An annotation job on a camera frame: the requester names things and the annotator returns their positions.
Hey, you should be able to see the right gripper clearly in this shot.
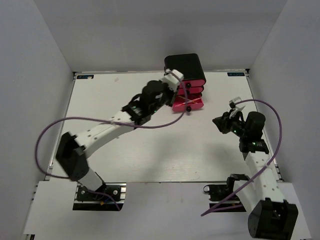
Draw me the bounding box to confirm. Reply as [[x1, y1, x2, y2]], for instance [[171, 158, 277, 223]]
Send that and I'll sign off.
[[212, 108, 249, 138]]

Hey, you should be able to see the yellow pen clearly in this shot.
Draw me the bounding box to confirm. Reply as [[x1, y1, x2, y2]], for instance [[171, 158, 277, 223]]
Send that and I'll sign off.
[[176, 95, 194, 104]]

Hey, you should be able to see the red clear pen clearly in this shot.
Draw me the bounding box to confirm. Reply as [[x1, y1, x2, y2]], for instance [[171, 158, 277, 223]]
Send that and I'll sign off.
[[180, 97, 201, 106]]

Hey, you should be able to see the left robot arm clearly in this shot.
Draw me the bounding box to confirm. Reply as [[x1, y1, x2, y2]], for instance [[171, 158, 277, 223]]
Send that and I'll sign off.
[[55, 78, 180, 200]]

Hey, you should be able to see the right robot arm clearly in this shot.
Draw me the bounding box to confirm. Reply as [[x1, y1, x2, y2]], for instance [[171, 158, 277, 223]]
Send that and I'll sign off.
[[212, 110, 299, 240]]

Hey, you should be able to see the black drawer cabinet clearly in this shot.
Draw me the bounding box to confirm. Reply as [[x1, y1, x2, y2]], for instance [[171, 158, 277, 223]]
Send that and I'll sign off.
[[164, 53, 207, 82]]

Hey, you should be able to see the right corner label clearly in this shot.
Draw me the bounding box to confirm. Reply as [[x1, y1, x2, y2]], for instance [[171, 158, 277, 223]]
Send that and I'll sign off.
[[227, 72, 246, 77]]

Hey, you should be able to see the corner label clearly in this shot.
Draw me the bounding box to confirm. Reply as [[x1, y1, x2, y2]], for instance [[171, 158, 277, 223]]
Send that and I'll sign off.
[[227, 72, 246, 77], [76, 74, 94, 80]]

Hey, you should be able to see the left corner label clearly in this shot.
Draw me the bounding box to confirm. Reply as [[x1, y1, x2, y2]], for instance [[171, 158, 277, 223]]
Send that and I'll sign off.
[[76, 74, 94, 80]]

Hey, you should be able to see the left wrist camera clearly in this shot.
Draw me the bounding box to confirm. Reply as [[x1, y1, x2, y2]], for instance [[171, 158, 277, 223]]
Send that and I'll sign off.
[[161, 69, 184, 92]]

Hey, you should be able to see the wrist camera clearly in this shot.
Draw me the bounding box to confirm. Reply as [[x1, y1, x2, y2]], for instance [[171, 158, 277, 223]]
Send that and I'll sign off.
[[161, 69, 184, 92], [229, 96, 245, 119]]

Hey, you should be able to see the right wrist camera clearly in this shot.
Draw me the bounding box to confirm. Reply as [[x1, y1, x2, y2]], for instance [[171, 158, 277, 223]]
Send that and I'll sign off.
[[229, 96, 245, 119]]

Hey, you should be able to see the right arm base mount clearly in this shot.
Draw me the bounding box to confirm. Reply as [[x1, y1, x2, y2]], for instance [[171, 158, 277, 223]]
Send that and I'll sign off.
[[203, 173, 250, 213]]

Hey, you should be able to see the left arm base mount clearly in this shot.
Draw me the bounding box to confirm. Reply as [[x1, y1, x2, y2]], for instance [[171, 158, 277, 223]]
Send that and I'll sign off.
[[72, 183, 127, 212]]

